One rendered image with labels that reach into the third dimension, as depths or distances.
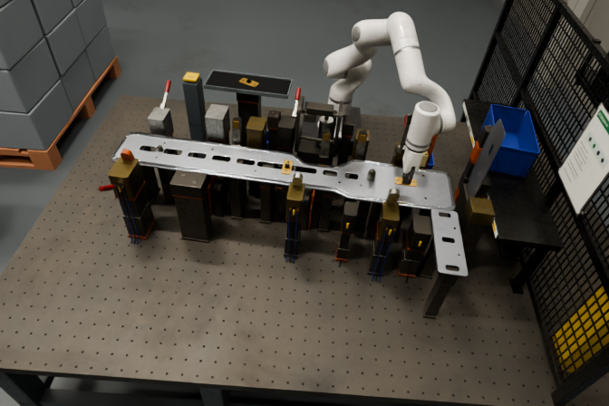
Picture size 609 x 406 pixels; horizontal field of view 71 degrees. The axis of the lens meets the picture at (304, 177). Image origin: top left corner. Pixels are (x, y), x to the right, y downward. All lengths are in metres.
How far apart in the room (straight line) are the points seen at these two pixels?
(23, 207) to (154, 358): 1.94
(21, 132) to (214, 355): 2.27
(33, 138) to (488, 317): 2.91
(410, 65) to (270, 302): 1.00
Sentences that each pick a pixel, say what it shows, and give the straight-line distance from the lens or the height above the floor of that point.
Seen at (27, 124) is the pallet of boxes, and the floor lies 0.39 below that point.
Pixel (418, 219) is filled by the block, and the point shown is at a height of 0.98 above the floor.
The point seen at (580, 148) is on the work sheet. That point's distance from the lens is 1.74.
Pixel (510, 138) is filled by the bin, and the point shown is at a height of 1.03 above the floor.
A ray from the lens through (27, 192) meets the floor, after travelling 3.44.
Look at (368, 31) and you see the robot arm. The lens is 1.71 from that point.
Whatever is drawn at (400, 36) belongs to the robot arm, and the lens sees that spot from 1.58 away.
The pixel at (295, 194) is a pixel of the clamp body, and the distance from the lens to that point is 1.57.
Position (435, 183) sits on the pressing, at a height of 1.00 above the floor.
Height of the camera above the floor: 2.17
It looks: 43 degrees down
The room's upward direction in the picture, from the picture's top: 5 degrees clockwise
